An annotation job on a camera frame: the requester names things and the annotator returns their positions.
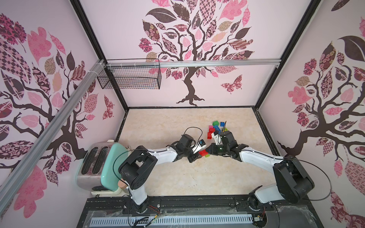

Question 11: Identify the cork lid jar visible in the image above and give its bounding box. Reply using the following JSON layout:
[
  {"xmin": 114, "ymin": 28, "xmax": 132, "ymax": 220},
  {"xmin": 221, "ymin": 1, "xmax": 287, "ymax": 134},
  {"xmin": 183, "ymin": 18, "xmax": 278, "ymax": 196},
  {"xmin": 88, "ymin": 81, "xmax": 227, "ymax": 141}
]
[{"xmin": 118, "ymin": 180, "xmax": 128, "ymax": 190}]

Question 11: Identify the aluminium frame bar left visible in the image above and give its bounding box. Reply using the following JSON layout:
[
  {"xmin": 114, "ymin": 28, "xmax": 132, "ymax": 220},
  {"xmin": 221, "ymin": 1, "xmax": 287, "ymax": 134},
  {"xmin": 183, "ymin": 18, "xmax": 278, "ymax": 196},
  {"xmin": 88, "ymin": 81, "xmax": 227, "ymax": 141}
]
[{"xmin": 1, "ymin": 59, "xmax": 105, "ymax": 213}]

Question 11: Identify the long red lego brick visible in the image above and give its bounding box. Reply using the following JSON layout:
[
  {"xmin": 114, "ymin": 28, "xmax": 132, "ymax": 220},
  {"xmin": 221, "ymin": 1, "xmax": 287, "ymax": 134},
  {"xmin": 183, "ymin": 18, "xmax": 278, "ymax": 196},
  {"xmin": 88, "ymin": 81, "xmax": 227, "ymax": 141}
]
[{"xmin": 199, "ymin": 150, "xmax": 209, "ymax": 157}]

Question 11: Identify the white slotted cable duct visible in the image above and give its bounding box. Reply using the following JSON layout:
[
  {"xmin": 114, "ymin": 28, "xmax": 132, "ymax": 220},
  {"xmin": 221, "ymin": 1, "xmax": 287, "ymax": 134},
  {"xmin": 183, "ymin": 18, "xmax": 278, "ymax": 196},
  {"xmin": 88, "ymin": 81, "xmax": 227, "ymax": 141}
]
[{"xmin": 89, "ymin": 214, "xmax": 253, "ymax": 228}]

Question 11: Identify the black wire basket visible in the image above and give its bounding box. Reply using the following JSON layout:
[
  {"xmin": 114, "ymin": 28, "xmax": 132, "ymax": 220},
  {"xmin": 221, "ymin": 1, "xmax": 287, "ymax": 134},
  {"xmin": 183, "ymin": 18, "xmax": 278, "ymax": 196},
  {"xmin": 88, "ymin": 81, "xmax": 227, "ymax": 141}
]
[{"xmin": 97, "ymin": 58, "xmax": 162, "ymax": 89}]

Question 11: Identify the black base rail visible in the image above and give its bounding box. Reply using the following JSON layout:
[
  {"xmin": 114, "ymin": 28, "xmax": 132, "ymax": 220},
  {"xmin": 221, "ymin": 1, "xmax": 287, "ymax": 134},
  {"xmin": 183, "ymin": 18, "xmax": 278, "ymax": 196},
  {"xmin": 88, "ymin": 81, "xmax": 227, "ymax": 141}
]
[{"xmin": 77, "ymin": 195, "xmax": 323, "ymax": 228}]

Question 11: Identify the blue square lego brick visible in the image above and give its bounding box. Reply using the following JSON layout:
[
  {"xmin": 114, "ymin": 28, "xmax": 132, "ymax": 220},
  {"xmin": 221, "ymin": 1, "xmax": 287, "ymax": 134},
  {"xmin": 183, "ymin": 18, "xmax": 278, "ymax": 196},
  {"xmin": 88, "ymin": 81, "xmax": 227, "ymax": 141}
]
[{"xmin": 199, "ymin": 139, "xmax": 206, "ymax": 146}]

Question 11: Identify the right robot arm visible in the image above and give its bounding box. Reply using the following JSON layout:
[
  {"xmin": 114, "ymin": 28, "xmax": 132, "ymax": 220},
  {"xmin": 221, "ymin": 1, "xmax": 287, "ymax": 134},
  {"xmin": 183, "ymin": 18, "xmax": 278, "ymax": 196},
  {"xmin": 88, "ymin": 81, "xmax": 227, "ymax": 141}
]
[{"xmin": 206, "ymin": 131, "xmax": 315, "ymax": 210}]

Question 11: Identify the long blue lego brick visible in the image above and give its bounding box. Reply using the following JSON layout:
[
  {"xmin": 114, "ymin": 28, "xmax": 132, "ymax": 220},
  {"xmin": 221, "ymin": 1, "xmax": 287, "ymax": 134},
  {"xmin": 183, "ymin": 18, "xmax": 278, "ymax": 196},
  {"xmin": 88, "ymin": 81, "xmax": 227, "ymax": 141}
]
[{"xmin": 213, "ymin": 125, "xmax": 221, "ymax": 132}]

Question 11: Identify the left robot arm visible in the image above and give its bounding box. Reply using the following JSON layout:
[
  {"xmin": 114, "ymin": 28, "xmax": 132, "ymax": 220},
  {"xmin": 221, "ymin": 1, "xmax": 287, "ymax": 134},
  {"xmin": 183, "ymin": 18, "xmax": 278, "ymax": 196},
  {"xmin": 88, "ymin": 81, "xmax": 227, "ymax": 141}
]
[{"xmin": 118, "ymin": 134, "xmax": 206, "ymax": 213}]

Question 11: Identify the mint green toaster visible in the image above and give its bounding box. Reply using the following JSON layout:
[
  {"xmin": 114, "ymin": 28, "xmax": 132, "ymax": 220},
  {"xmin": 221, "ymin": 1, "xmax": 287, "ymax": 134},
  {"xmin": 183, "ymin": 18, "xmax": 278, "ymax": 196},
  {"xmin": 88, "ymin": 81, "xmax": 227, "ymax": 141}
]
[{"xmin": 76, "ymin": 141, "xmax": 129, "ymax": 196}]

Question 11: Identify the aluminium frame bar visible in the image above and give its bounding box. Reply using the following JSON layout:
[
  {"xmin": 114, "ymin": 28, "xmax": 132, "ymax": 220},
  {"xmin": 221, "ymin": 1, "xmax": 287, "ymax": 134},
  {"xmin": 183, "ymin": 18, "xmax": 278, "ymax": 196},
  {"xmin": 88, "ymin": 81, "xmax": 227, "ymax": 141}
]
[
  {"xmin": 106, "ymin": 59, "xmax": 281, "ymax": 68},
  {"xmin": 1, "ymin": 59, "xmax": 105, "ymax": 213}
]

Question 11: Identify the aluminium frame bar back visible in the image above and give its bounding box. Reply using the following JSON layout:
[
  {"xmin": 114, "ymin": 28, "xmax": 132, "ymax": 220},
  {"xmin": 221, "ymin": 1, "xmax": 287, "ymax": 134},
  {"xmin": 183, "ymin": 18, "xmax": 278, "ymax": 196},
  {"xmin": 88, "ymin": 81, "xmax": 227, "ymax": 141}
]
[{"xmin": 106, "ymin": 59, "xmax": 281, "ymax": 68}]

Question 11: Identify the tall red lego brick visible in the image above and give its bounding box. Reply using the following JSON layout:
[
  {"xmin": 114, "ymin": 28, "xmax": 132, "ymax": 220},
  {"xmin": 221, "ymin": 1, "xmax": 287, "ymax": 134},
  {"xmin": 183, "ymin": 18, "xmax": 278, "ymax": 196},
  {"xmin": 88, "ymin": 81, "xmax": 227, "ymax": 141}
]
[{"xmin": 207, "ymin": 127, "xmax": 215, "ymax": 140}]

